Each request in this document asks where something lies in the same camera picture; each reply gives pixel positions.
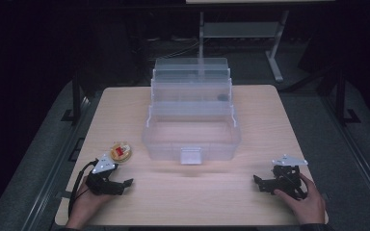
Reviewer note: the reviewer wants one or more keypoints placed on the person's right hand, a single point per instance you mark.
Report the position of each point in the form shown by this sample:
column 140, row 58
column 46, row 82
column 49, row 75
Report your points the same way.
column 311, row 205

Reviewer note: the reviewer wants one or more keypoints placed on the round yellow tin red label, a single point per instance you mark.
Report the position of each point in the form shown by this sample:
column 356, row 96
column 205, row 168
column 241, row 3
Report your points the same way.
column 120, row 152

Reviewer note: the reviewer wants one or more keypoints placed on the grey metal stand with shelf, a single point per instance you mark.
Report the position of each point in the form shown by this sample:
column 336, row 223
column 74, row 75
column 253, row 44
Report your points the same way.
column 241, row 29

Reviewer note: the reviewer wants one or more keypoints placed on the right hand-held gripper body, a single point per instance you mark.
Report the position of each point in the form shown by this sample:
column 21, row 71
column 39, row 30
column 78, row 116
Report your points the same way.
column 287, row 176

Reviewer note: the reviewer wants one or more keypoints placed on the person's left hand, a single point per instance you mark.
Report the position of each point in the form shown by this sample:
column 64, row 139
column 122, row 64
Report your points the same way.
column 83, row 205

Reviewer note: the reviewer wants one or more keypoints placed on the clear plastic tiered storage box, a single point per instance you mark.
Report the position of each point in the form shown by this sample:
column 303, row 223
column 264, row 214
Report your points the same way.
column 191, row 134

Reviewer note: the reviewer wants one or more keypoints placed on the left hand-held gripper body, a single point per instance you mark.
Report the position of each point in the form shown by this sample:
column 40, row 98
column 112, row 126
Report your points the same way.
column 103, row 164

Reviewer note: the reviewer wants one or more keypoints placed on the black metal post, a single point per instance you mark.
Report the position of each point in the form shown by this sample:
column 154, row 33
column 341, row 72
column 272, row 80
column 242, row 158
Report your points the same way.
column 76, row 96
column 341, row 96

